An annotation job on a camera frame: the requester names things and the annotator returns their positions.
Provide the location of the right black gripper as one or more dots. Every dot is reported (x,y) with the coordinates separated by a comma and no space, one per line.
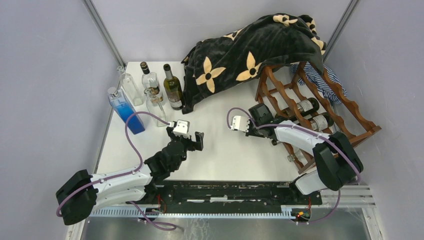
(250,132)

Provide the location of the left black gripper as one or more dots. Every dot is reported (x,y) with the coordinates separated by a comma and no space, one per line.
(198,136)

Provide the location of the dark wine bottle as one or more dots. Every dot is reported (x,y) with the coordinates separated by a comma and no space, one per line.
(305,107)
(318,123)

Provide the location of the green wine bottle back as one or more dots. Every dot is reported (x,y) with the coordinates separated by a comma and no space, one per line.
(173,88)

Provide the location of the dark wine bottle front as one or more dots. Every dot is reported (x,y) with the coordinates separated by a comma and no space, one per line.
(318,123)

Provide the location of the blue liquid square bottle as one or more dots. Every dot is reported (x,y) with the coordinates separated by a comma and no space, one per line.
(123,107)

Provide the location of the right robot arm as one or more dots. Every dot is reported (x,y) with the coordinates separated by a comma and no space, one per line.
(336,161)

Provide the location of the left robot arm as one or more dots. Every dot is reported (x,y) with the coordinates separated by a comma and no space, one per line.
(86,193)

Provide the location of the clear bottle black cap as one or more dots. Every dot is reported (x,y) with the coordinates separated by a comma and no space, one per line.
(150,81)

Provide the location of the tall clear glass bottle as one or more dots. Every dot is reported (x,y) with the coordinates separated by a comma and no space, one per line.
(129,86)

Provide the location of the blue striped cloth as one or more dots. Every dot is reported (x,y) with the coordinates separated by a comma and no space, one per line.
(313,76)

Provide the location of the black floral blanket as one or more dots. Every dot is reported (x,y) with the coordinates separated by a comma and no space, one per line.
(217,64)

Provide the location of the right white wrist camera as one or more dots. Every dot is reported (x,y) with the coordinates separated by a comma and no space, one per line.
(240,123)

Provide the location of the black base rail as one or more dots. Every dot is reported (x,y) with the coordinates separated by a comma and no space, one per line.
(224,197)

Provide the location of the white slotted cable duct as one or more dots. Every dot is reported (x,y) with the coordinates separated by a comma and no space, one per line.
(133,212)

